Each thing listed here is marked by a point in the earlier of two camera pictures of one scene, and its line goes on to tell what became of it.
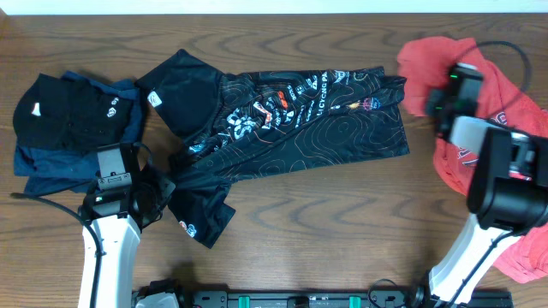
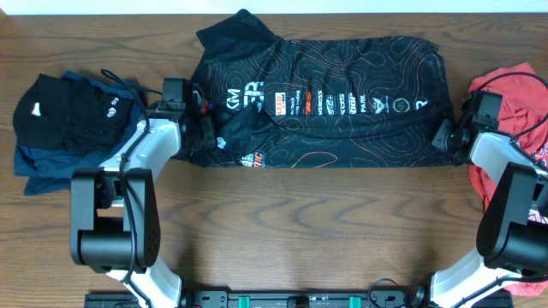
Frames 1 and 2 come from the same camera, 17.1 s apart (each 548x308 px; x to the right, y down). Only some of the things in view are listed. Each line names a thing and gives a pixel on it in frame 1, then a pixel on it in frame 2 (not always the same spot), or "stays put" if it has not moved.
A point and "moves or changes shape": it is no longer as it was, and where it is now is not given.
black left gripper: (166, 186) -> (205, 143)
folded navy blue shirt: (54, 170) stays put
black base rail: (173, 293) stays put
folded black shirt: (54, 114) stays put
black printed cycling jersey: (206, 130) moves or changes shape
